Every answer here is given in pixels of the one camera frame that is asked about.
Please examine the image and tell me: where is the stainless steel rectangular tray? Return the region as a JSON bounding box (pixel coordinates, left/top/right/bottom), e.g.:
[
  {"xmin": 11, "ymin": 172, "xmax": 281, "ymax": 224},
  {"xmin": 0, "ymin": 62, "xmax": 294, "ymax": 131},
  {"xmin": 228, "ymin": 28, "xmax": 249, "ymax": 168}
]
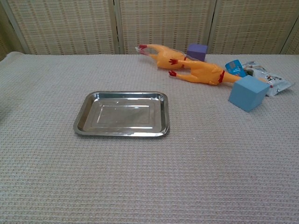
[{"xmin": 73, "ymin": 91, "xmax": 170, "ymax": 137}]

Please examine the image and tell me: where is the beige woven tablecloth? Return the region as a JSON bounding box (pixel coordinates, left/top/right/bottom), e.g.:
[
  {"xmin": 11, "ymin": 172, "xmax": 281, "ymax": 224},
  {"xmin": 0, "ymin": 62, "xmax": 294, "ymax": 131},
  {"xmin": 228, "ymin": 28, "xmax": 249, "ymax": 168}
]
[{"xmin": 0, "ymin": 51, "xmax": 299, "ymax": 224}]

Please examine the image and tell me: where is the orange rubber chicken in wrapper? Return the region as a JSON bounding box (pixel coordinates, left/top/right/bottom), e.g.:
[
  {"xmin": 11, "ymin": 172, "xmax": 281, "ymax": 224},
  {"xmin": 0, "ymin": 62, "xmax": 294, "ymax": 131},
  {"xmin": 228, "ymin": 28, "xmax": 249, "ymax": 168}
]
[{"xmin": 135, "ymin": 44, "xmax": 194, "ymax": 70}]

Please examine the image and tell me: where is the orange rubber chicken toy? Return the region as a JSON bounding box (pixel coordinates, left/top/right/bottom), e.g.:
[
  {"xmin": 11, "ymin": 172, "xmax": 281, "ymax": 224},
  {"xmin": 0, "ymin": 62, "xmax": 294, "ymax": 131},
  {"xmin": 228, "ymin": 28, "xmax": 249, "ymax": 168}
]
[{"xmin": 168, "ymin": 62, "xmax": 267, "ymax": 85}]

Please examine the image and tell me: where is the purple foam cube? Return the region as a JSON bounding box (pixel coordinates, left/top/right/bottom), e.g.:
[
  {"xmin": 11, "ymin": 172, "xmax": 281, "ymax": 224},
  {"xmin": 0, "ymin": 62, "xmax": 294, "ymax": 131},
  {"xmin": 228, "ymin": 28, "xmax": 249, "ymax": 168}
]
[{"xmin": 186, "ymin": 43, "xmax": 208, "ymax": 63}]

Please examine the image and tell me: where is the bamboo folding screen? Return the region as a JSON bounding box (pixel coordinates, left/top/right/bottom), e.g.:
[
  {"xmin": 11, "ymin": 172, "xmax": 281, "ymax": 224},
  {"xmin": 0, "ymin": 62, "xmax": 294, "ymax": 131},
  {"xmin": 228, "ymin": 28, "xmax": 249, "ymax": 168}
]
[{"xmin": 0, "ymin": 0, "xmax": 299, "ymax": 62}]

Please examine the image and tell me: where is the small blue snack packet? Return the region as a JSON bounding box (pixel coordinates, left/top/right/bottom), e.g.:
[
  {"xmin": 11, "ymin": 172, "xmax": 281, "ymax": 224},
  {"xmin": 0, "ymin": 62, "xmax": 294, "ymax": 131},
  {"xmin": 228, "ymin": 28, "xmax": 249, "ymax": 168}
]
[{"xmin": 225, "ymin": 59, "xmax": 249, "ymax": 77}]

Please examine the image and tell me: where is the light blue foam cube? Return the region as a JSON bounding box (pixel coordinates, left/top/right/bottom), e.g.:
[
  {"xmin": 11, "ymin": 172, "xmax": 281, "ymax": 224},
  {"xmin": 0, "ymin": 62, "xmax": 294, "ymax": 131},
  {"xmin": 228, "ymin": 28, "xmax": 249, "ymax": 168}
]
[{"xmin": 228, "ymin": 75, "xmax": 271, "ymax": 113}]

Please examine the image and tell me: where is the silver white snack bag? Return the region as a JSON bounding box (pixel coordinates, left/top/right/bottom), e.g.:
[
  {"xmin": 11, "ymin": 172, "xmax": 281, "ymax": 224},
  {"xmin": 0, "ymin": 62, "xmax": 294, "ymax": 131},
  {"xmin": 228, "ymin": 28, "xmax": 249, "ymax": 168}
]
[{"xmin": 242, "ymin": 60, "xmax": 293, "ymax": 98}]

